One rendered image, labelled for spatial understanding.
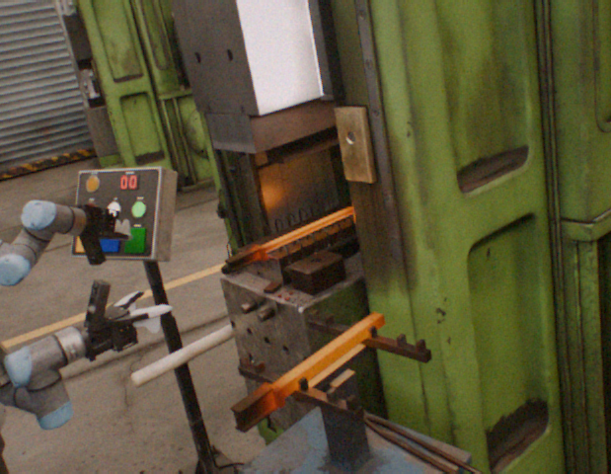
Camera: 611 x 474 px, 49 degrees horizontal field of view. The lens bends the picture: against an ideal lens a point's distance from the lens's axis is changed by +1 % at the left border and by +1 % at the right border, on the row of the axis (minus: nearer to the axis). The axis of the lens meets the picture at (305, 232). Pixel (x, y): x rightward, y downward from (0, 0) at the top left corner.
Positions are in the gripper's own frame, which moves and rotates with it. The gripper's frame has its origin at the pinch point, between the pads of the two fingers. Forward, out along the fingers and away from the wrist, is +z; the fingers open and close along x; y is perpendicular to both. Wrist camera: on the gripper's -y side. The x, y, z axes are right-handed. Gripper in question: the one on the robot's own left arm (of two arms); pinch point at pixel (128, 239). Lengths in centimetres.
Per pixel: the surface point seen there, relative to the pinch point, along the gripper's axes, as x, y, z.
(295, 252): -56, -3, 2
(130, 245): 1.3, -1.5, 2.4
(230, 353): 51, -41, 134
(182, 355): -8.4, -33.9, 19.1
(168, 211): -7.0, 9.6, 8.2
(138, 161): 301, 114, 325
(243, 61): -56, 37, -29
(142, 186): -0.5, 16.7, 3.2
